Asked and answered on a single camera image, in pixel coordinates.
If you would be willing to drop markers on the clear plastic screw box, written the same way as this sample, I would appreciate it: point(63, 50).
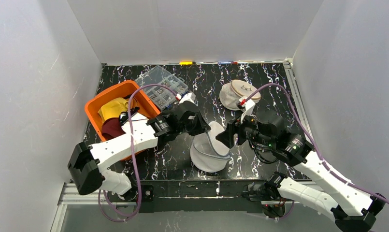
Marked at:
point(161, 97)

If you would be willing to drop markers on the white mesh bag blue trim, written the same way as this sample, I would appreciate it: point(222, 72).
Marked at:
point(207, 153)

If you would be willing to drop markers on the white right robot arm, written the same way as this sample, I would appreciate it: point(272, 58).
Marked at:
point(351, 210)

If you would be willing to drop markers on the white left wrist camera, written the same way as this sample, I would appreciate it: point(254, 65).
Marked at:
point(188, 97)

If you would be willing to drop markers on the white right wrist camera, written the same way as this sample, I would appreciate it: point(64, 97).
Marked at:
point(246, 106)

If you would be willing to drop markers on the yellow marker on wall edge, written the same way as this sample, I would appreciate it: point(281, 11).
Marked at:
point(186, 63)

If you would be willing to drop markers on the white mesh bag beige trim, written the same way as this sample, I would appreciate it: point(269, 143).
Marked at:
point(232, 92)

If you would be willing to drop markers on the yellow cloth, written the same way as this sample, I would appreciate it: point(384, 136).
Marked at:
point(113, 108)

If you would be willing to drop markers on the maroon bra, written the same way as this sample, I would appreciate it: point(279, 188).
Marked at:
point(111, 128)

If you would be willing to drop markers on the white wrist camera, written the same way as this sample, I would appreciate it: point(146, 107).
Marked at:
point(246, 106)
point(188, 97)

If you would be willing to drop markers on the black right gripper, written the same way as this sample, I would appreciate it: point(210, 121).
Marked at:
point(232, 133)

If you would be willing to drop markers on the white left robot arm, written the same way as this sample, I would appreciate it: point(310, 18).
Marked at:
point(89, 165)

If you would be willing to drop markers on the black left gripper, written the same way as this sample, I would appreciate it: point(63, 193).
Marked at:
point(196, 121)

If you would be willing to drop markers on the orange plastic basin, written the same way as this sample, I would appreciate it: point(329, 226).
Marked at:
point(101, 102)

